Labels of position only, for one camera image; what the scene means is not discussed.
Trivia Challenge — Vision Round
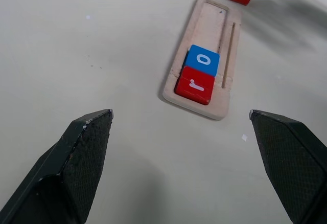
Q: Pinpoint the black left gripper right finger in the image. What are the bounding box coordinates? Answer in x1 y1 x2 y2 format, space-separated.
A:
248 109 327 224

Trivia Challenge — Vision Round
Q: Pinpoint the red letter tile r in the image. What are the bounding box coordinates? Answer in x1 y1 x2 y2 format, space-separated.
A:
174 65 216 106

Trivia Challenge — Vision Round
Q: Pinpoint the blue letter tile o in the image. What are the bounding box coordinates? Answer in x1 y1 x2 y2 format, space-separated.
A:
184 44 220 77

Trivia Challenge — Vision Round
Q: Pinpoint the wooden letter tray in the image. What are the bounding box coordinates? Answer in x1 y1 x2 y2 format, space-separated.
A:
162 0 242 121

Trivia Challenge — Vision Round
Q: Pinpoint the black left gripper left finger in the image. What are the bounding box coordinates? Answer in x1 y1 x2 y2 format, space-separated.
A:
0 108 114 224

